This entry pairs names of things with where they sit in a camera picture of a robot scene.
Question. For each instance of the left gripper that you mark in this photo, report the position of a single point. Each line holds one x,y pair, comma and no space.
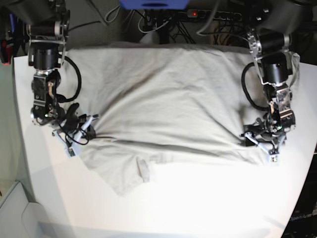
268,141

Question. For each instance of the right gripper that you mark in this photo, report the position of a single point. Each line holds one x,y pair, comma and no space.
75,130

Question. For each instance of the white t-shirt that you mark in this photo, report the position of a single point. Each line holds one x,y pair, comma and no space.
165,104

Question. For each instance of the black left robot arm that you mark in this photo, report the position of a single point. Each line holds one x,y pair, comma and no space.
270,25

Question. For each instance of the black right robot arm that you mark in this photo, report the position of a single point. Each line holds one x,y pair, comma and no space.
47,26

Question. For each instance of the white plastic bin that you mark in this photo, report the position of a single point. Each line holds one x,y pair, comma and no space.
20,218

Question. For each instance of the red and blue tools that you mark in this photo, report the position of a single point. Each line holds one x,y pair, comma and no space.
5,37

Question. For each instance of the blue box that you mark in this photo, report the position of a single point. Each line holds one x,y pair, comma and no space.
154,4

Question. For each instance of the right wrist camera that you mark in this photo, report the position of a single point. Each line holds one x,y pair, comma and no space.
70,151

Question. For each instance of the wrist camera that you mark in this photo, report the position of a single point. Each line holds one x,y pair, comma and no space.
70,151
273,159

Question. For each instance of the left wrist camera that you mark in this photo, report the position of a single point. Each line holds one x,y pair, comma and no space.
273,159

